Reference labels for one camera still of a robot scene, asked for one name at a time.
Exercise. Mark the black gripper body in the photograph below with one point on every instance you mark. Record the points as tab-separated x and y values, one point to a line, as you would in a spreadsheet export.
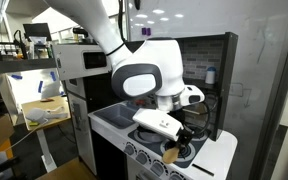
186	135

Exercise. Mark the wooden spoon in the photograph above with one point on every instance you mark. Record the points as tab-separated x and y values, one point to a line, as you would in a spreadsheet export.
171	156

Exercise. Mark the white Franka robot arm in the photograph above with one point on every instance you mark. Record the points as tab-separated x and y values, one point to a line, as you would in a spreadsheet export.
157	56

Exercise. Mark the grey stove knob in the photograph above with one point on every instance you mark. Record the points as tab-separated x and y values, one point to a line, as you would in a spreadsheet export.
129	149
176	176
158	168
142	157

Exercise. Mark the grey sink basin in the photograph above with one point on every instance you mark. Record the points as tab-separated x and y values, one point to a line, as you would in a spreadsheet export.
115	115

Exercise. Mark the dark toy stovetop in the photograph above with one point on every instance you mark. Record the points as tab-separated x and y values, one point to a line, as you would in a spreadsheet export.
197	146

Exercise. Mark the white toy kitchen unit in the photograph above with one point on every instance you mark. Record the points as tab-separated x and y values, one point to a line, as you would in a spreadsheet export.
217	156

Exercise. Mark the red tap knob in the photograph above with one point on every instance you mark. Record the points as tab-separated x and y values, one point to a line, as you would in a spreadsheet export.
141	101

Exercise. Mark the white shaker blue cap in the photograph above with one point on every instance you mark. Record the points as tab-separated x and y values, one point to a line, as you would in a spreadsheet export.
211	76

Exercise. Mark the purple magnet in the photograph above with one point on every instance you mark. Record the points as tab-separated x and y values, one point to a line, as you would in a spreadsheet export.
148	31
144	31

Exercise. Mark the white whiteboard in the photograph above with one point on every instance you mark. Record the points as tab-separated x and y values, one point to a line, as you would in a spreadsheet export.
200	18

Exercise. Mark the wooden table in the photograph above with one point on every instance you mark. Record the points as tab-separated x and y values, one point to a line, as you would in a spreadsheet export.
59	105

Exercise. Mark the white toy microwave door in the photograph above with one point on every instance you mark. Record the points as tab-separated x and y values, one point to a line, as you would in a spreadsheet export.
70	61

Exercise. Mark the red black marker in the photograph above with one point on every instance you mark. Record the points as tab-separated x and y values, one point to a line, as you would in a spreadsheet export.
47	99

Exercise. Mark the white plush toy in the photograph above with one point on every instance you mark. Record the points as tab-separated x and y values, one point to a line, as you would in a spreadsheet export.
40	114

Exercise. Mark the blue tape strip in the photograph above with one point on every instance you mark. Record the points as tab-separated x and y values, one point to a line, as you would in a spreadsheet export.
16	76
40	86
53	76

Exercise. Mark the white panel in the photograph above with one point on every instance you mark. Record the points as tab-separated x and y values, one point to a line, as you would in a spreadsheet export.
29	86

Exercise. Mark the grey metal beam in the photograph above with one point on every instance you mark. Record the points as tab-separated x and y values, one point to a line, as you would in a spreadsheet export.
24	65

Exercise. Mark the black monitor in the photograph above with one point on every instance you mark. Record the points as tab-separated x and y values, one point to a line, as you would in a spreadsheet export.
35	29

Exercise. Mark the small black camera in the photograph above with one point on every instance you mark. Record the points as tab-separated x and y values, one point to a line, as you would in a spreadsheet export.
80	31

